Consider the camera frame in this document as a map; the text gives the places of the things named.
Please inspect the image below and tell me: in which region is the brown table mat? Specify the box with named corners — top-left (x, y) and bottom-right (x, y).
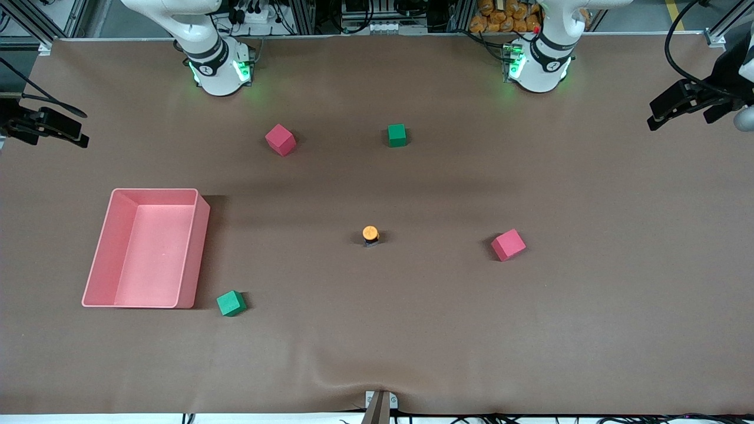
top-left (0, 32), bottom-right (754, 416)

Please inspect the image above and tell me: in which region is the pink plastic tray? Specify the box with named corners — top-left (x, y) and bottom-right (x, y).
top-left (81, 188), bottom-right (211, 309)

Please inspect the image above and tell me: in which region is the white power strip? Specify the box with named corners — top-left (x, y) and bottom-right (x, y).
top-left (236, 6), bottom-right (279, 25)

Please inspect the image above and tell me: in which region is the pink foam cube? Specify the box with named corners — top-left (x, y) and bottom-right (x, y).
top-left (491, 228), bottom-right (527, 262)
top-left (264, 124), bottom-right (297, 157)

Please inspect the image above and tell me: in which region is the grey metal mount bracket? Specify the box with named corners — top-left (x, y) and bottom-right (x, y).
top-left (361, 390), bottom-right (399, 424)

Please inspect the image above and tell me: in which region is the pile of orange snacks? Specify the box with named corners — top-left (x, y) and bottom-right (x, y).
top-left (469, 0), bottom-right (544, 34)

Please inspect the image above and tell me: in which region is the aluminium frame post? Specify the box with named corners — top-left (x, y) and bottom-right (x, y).
top-left (0, 0), bottom-right (89, 55)
top-left (704, 0), bottom-right (754, 49)

